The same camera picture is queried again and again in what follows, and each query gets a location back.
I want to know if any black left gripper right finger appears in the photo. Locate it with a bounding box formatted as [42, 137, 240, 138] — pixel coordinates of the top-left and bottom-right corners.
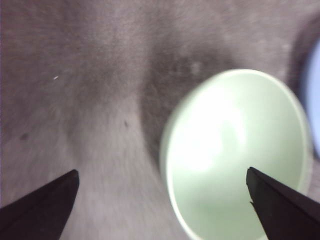
[245, 166, 320, 240]

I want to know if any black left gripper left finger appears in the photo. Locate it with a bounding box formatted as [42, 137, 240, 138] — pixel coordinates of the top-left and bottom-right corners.
[0, 169, 80, 240]

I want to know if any green ribbed bowl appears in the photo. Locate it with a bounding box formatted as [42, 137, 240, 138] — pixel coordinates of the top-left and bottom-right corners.
[159, 68, 313, 240]

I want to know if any blue plate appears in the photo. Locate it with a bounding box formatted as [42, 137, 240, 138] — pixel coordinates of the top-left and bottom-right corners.
[301, 37, 320, 159]

